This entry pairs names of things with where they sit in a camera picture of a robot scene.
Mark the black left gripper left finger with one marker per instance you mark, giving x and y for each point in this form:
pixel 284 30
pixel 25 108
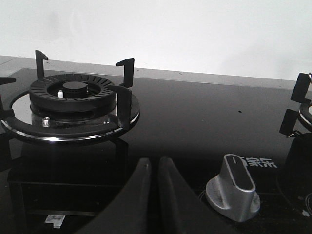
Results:
pixel 127 213

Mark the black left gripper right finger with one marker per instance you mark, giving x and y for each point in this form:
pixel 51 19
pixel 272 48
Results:
pixel 181 210

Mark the silver stove knob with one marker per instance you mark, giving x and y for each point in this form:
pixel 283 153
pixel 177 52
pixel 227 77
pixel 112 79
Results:
pixel 232 192

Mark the black glass gas stove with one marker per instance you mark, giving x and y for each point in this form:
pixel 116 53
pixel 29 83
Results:
pixel 59 187

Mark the left black gas burner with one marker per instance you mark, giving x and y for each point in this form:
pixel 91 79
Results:
pixel 72 96

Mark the right black pan support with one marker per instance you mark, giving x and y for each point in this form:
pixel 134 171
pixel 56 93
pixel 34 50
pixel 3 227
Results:
pixel 304 113

